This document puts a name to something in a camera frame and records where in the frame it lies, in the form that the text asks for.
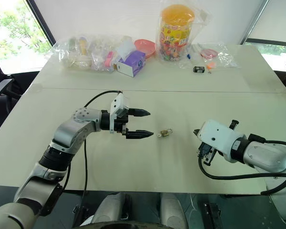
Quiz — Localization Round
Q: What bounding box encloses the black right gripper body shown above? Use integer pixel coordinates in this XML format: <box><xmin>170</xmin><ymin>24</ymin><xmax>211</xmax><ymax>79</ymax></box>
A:
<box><xmin>197</xmin><ymin>142</ymin><xmax>218</xmax><ymax>167</ymax></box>

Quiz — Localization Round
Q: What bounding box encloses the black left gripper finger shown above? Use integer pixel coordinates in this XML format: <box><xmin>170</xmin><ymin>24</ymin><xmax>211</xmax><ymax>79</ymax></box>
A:
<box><xmin>125</xmin><ymin>129</ymin><xmax>155</xmax><ymax>140</ymax></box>
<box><xmin>128</xmin><ymin>108</ymin><xmax>152</xmax><ymax>118</ymax></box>

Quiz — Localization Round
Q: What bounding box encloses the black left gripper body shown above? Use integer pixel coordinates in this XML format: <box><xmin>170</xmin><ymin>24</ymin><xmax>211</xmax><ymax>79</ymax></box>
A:
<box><xmin>113</xmin><ymin>108</ymin><xmax>132</xmax><ymax>141</ymax></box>

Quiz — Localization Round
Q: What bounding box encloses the small brass padlock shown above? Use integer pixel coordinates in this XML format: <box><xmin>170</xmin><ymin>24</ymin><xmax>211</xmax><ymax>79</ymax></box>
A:
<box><xmin>159</xmin><ymin>128</ymin><xmax>174</xmax><ymax>138</ymax></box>

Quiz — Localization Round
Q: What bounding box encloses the purple white tissue box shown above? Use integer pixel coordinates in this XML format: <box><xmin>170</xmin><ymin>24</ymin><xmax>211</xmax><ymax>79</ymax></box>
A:
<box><xmin>112</xmin><ymin>50</ymin><xmax>146</xmax><ymax>78</ymax></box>

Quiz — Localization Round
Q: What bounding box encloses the pink item in bag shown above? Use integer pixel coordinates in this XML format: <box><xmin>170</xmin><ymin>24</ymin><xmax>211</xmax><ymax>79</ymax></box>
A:
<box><xmin>103</xmin><ymin>51</ymin><xmax>114</xmax><ymax>68</ymax></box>

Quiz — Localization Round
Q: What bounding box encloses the grey rounded robot leg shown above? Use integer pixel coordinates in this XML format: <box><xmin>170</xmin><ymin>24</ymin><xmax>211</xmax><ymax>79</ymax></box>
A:
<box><xmin>92</xmin><ymin>192</ymin><xmax>133</xmax><ymax>226</ymax></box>
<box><xmin>160</xmin><ymin>192</ymin><xmax>189</xmax><ymax>229</ymax></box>

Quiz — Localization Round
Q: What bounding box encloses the pink plastic bowl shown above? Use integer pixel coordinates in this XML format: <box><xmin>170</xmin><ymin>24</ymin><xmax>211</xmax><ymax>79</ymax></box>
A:
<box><xmin>133</xmin><ymin>39</ymin><xmax>156</xmax><ymax>58</ymax></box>

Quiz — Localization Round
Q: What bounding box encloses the clear bag of small items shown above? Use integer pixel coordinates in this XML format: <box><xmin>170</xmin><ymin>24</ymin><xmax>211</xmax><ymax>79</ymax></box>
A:
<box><xmin>187</xmin><ymin>41</ymin><xmax>242</xmax><ymax>70</ymax></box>

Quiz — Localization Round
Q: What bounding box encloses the clear plastic bag of bottles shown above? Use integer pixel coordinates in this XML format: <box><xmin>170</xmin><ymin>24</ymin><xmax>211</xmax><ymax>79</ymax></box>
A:
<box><xmin>45</xmin><ymin>34</ymin><xmax>134</xmax><ymax>73</ymax></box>

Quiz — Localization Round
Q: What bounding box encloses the yellow bottle in bag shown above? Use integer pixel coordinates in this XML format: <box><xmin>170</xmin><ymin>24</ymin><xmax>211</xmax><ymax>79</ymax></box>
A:
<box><xmin>79</xmin><ymin>36</ymin><xmax>90</xmax><ymax>56</ymax></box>

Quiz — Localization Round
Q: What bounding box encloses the candy jar with orange lid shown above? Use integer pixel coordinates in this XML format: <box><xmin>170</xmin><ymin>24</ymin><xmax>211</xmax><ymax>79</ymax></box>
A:
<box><xmin>158</xmin><ymin>4</ymin><xmax>195</xmax><ymax>62</ymax></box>

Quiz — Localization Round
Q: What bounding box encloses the dark rounded robot waist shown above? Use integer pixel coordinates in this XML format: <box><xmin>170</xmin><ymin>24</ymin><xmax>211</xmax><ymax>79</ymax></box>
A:
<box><xmin>80</xmin><ymin>220</ymin><xmax>183</xmax><ymax>229</ymax></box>

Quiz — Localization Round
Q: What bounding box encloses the clear plastic bag around jar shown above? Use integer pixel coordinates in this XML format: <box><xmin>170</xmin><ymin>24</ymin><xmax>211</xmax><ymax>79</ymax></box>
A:
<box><xmin>154</xmin><ymin>2</ymin><xmax>213</xmax><ymax>68</ymax></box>

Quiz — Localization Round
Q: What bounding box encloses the black office chair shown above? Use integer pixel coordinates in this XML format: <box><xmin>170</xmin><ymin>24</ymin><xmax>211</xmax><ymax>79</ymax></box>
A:
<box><xmin>0</xmin><ymin>47</ymin><xmax>40</xmax><ymax>125</ymax></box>

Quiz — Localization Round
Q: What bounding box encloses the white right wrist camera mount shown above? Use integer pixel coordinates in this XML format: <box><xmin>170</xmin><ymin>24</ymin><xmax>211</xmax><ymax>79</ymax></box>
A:
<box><xmin>196</xmin><ymin>119</ymin><xmax>246</xmax><ymax>164</ymax></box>

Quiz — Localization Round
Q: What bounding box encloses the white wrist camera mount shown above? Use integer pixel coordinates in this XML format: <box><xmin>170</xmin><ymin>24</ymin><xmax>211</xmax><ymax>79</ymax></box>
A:
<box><xmin>109</xmin><ymin>92</ymin><xmax>130</xmax><ymax>134</ymax></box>
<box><xmin>196</xmin><ymin>119</ymin><xmax>246</xmax><ymax>164</ymax></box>

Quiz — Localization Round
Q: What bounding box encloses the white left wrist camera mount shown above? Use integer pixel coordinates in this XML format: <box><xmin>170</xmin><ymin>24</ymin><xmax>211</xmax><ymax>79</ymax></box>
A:
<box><xmin>109</xmin><ymin>92</ymin><xmax>130</xmax><ymax>134</ymax></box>

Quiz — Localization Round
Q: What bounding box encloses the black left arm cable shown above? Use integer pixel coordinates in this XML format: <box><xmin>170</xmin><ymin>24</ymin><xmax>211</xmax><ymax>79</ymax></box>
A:
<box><xmin>82</xmin><ymin>90</ymin><xmax>123</xmax><ymax>198</ymax></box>

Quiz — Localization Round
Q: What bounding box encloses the black bracket under table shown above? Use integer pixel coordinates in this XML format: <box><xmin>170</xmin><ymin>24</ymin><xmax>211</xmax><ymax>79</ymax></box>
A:
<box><xmin>202</xmin><ymin>202</ymin><xmax>223</xmax><ymax>229</ymax></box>

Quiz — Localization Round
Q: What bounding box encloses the grey window frame post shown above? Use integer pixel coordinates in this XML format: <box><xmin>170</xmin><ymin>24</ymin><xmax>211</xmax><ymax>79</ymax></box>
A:
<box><xmin>238</xmin><ymin>0</ymin><xmax>270</xmax><ymax>45</ymax></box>

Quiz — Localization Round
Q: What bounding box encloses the black window frame post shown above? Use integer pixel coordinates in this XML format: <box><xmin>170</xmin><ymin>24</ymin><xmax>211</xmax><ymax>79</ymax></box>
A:
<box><xmin>26</xmin><ymin>0</ymin><xmax>58</xmax><ymax>47</ymax></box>

